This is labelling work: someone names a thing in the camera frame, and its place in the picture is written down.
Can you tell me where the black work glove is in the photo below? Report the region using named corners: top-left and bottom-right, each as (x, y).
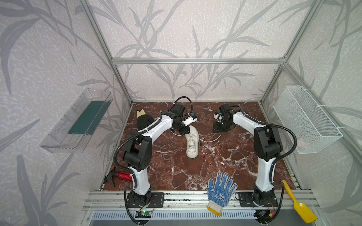
top-left (136, 109), bottom-right (155, 131)

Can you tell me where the left green circuit board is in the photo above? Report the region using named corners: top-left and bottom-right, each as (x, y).
top-left (135, 211), bottom-right (152, 218)

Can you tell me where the pink item in basket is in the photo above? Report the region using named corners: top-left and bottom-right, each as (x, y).
top-left (297, 138), bottom-right (306, 149)

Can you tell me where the clear plastic wall tray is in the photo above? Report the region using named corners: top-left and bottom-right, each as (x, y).
top-left (40, 88), bottom-right (113, 153)

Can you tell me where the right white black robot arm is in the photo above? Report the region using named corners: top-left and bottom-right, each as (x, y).
top-left (213, 104), bottom-right (298, 201)

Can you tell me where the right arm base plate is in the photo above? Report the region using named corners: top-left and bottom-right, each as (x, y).
top-left (235, 191), bottom-right (279, 208)

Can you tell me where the right circuit board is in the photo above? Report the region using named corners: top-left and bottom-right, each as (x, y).
top-left (255, 210), bottom-right (271, 219)

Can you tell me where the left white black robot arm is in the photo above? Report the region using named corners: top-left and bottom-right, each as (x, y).
top-left (113, 103), bottom-right (197, 198)

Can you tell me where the blue dotted work glove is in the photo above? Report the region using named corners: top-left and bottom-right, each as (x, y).
top-left (207, 171), bottom-right (238, 217)

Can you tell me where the yellow plastic scoop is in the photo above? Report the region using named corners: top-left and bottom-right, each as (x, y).
top-left (281, 180), bottom-right (318, 224)

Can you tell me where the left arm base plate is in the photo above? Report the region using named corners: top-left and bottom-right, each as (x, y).
top-left (126, 191), bottom-right (165, 208)

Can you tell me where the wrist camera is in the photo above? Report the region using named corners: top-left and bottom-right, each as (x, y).
top-left (181, 113), bottom-right (197, 126)
top-left (214, 112), bottom-right (224, 123)

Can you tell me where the white wire mesh basket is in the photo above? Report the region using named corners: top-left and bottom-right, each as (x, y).
top-left (273, 85), bottom-right (343, 154)

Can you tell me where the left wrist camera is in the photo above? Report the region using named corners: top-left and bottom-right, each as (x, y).
top-left (181, 113), bottom-right (197, 126)

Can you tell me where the red black spray bottle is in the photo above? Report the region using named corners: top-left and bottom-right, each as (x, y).
top-left (104, 168), bottom-right (133, 187)

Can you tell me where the white knit sneaker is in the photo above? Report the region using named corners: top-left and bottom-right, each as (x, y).
top-left (172, 126), bottom-right (221, 159)

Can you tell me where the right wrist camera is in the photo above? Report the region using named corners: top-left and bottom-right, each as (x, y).
top-left (214, 112), bottom-right (224, 123)

